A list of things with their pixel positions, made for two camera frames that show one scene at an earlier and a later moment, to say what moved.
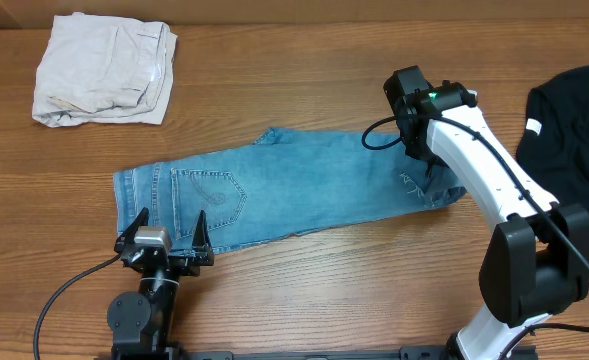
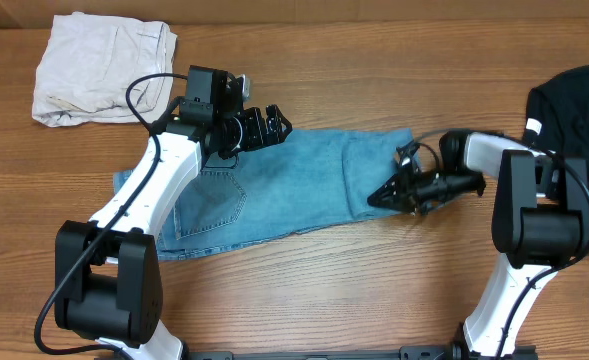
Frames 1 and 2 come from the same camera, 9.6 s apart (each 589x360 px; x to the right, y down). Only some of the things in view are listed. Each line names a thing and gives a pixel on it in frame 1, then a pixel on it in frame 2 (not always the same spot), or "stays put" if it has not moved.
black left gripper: x=190 y=266 -> x=257 y=135
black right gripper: x=420 y=157 -> x=405 y=188
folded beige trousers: x=100 y=70 stays put
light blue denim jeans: x=285 y=182 stays put
